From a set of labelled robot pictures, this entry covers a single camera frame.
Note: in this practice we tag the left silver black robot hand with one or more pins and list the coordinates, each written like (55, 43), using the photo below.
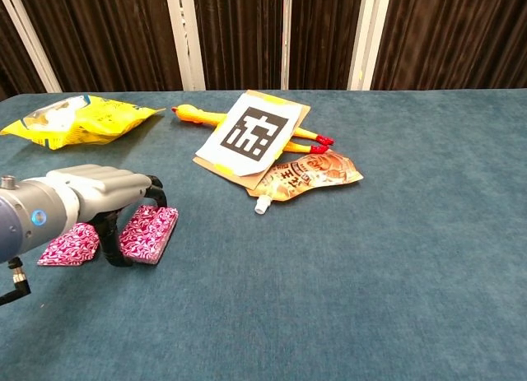
(103, 189)

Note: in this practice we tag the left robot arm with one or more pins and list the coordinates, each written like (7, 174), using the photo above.
(37, 216)

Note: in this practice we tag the yellow snack bag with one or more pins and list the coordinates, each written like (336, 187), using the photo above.
(82, 122)

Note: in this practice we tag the yellow rubber chicken toy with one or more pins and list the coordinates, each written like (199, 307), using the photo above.
(193, 114)

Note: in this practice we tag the dark brown pleated curtain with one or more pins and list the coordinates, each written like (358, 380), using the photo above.
(103, 35)

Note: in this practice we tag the cardboard with black-white marker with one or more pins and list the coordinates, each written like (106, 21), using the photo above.
(251, 134)

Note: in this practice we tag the orange spouted sauce pouch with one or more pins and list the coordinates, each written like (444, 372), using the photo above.
(313, 173)

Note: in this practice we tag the blue felt table cover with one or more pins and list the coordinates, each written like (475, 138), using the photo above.
(329, 274)

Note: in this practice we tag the white frame post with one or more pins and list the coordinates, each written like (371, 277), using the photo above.
(185, 39)
(368, 39)
(286, 39)
(29, 39)

